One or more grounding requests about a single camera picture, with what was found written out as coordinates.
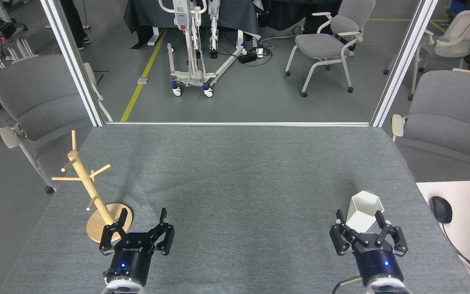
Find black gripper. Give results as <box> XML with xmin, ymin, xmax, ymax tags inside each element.
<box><xmin>99</xmin><ymin>207</ymin><xmax>175</xmax><ymax>287</ymax></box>
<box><xmin>329</xmin><ymin>209</ymin><xmax>408</xmax><ymax>287</ymax></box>

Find white hexagonal cup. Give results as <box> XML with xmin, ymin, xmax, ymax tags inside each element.
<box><xmin>346</xmin><ymin>191</ymin><xmax>385</xmax><ymax>234</ymax></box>

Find wooden cup rack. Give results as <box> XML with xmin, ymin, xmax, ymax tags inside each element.
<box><xmin>51</xmin><ymin>130</ymin><xmax>133</xmax><ymax>244</ymax></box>

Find dark equipment rack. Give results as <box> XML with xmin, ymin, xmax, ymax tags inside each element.
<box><xmin>0</xmin><ymin>0</ymin><xmax>36</xmax><ymax>109</ymax></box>

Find black computer mouse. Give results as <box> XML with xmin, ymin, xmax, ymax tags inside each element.
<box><xmin>429</xmin><ymin>196</ymin><xmax>453</xmax><ymax>224</ymax></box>

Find white desk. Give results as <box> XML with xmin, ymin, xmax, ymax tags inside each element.
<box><xmin>416</xmin><ymin>180</ymin><xmax>470</xmax><ymax>294</ymax></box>

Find white wheeled stand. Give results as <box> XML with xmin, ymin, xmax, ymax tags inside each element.
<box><xmin>157</xmin><ymin>0</ymin><xmax>248</xmax><ymax>98</ymax></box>

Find person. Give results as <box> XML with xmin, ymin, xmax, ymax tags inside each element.
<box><xmin>59</xmin><ymin>0</ymin><xmax>91</xmax><ymax>51</ymax></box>

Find dark draped table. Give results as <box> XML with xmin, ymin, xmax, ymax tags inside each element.
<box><xmin>124</xmin><ymin>0</ymin><xmax>262</xmax><ymax>40</ymax></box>

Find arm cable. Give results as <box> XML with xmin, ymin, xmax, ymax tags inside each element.
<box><xmin>332</xmin><ymin>276</ymin><xmax>364</xmax><ymax>294</ymax></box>

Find black mouse cable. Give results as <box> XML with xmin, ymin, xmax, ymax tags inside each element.
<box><xmin>441</xmin><ymin>223</ymin><xmax>470</xmax><ymax>283</ymax></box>

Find grey chair with white frame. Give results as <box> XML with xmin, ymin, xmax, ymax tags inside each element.
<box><xmin>390</xmin><ymin>69</ymin><xmax>470</xmax><ymax>180</ymax></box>
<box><xmin>0</xmin><ymin>54</ymin><xmax>113</xmax><ymax>195</ymax></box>
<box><xmin>383</xmin><ymin>9</ymin><xmax>470</xmax><ymax>101</ymax></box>
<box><xmin>285</xmin><ymin>0</ymin><xmax>376</xmax><ymax>98</ymax></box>

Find silver frame post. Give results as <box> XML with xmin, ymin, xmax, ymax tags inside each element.
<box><xmin>40</xmin><ymin>0</ymin><xmax>106</xmax><ymax>127</ymax></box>
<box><xmin>370</xmin><ymin>0</ymin><xmax>439</xmax><ymax>128</ymax></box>

